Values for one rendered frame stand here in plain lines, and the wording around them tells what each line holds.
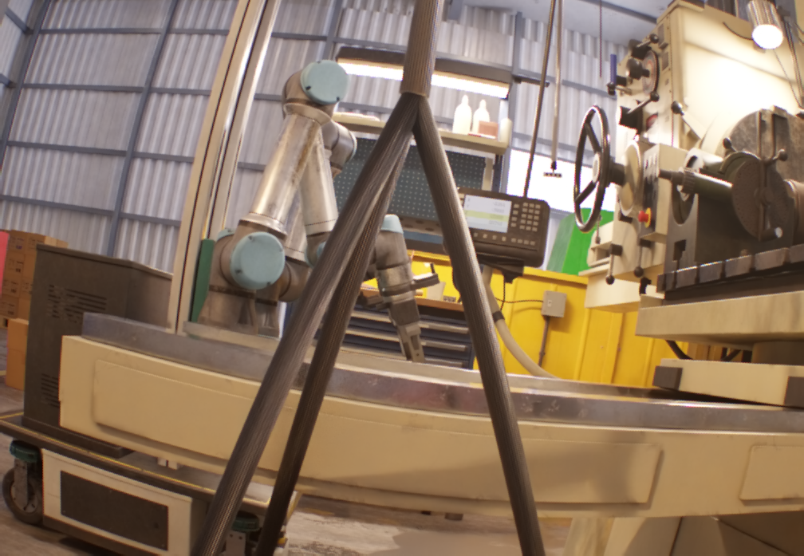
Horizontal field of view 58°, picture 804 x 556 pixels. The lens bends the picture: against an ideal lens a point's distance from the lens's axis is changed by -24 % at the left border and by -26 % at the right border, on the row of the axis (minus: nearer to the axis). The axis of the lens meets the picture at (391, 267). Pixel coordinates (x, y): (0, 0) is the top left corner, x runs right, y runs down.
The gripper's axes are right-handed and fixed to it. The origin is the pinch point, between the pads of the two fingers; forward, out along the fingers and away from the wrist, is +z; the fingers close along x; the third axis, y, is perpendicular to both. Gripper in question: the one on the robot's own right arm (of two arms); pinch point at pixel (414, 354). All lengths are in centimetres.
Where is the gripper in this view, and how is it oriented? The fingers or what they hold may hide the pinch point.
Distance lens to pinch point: 216.4
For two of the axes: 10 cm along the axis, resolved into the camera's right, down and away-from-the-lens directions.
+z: 2.3, 9.7, 1.1
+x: 1.2, 0.8, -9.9
